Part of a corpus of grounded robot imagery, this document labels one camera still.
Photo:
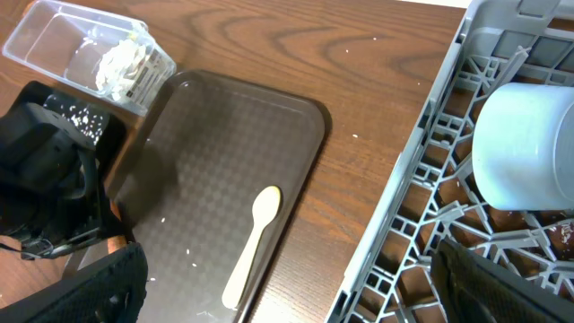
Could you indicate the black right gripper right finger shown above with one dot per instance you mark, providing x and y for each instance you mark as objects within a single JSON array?
[{"x": 473, "y": 289}]

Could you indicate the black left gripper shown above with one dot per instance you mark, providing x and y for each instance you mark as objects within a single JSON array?
[{"x": 52, "y": 197}]

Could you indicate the clear plastic bin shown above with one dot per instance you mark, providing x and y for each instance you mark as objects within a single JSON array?
[{"x": 66, "y": 42}]

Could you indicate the yellow plastic spoon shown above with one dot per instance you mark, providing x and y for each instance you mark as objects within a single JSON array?
[{"x": 264, "y": 209}]

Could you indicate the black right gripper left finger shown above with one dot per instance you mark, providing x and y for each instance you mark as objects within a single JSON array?
[{"x": 111, "y": 289}]

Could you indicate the brown serving tray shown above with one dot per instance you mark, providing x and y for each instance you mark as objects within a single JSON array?
[{"x": 208, "y": 146}]

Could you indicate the grey dishwasher rack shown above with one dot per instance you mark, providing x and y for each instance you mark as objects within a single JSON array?
[{"x": 431, "y": 193}]

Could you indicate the white tissue ball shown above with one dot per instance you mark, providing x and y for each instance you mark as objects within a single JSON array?
[{"x": 119, "y": 67}]

